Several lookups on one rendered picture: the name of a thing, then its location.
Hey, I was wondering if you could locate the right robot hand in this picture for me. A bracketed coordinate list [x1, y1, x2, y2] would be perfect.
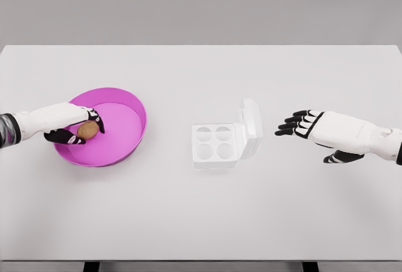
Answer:
[274, 109, 367, 165]

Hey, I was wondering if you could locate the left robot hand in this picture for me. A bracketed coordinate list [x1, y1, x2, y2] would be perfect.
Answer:
[35, 102, 106, 145]

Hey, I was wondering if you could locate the brown egg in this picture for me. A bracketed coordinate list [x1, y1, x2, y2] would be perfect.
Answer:
[77, 121, 99, 141]

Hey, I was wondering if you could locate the clear plastic egg box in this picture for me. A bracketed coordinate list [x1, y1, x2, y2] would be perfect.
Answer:
[190, 97, 264, 171]

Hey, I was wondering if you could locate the pink round tray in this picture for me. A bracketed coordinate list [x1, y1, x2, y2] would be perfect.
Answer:
[52, 87, 148, 168]

